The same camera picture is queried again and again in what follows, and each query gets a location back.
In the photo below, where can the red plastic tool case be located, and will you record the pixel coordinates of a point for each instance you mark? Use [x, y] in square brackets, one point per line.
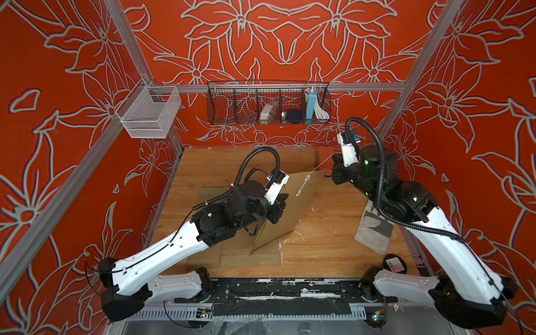
[324, 156]

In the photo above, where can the white mesh basket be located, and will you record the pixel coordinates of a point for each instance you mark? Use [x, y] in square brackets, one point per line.
[149, 113]

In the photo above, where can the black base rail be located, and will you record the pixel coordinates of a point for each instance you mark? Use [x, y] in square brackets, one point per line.
[280, 296]

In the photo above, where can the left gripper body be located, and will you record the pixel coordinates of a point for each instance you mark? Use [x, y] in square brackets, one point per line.
[273, 212]

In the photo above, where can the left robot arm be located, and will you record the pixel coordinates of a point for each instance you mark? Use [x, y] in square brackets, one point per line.
[132, 282]

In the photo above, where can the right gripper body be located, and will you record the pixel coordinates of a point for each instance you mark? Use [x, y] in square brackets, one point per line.
[353, 175]

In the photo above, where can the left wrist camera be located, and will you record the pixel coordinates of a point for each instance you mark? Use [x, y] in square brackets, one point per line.
[273, 191]

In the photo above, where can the white grey work glove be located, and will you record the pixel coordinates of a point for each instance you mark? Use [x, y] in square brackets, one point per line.
[374, 231]

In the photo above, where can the black wire basket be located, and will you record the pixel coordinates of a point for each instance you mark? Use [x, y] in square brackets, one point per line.
[239, 103]

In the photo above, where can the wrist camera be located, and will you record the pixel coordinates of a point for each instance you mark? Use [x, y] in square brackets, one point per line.
[273, 191]
[348, 151]

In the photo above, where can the kraft file bag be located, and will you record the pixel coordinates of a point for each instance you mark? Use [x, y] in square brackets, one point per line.
[301, 188]
[210, 258]
[241, 251]

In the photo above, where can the dark blue round object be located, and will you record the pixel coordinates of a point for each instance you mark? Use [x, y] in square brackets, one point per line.
[294, 116]

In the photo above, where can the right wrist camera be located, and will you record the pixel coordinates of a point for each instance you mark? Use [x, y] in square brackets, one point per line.
[348, 151]

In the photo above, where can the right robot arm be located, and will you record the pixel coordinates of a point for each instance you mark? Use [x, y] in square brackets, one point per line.
[469, 294]

